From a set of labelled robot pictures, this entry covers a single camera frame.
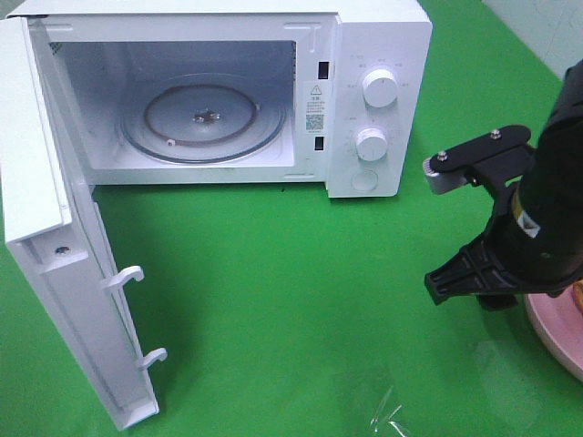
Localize pink round plate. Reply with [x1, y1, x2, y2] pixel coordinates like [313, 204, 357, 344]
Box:
[525, 287, 582, 381]

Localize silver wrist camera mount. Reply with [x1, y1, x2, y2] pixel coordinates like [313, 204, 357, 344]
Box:
[423, 125, 534, 198]

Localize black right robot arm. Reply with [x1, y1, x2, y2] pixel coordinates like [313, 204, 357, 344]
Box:
[423, 64, 582, 310]

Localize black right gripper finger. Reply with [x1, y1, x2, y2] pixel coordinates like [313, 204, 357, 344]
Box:
[477, 294, 518, 310]
[424, 236, 515, 305]

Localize white microwave knob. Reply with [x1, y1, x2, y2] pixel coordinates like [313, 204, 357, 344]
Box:
[355, 127, 388, 162]
[362, 68, 398, 108]

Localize burger with lettuce and cheese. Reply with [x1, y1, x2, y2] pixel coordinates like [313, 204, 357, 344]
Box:
[571, 280, 583, 313]

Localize glass microwave turntable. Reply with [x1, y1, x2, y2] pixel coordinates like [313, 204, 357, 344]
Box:
[120, 73, 293, 165]

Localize clear tape strip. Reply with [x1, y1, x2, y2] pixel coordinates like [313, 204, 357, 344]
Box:
[369, 386, 409, 437]

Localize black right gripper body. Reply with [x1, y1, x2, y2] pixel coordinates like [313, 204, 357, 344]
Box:
[478, 151, 574, 298]

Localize white microwave door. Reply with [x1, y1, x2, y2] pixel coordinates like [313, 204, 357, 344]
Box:
[1, 17, 168, 430]

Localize round white door button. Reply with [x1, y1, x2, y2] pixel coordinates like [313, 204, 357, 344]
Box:
[351, 169, 378, 192]

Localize white microwave oven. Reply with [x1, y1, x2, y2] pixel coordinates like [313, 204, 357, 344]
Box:
[6, 1, 432, 198]

